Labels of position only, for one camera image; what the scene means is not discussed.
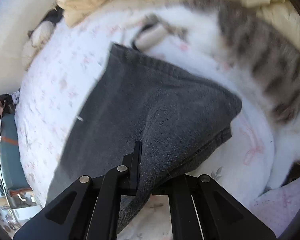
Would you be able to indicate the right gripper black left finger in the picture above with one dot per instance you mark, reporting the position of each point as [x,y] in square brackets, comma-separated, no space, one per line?
[89,208]

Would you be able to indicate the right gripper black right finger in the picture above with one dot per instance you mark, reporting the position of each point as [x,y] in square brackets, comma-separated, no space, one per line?
[200,208]

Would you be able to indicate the dark grey pants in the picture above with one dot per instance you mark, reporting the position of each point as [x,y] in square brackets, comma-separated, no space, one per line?
[179,118]

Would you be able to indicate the teal bed footboard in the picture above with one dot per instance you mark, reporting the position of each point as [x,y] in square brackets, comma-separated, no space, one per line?
[12,173]

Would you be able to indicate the white floral bed sheet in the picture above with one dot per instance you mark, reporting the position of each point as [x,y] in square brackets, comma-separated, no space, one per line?
[64,72]

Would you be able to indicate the cream lace pillow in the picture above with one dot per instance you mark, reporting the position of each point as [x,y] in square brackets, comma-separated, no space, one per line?
[38,39]

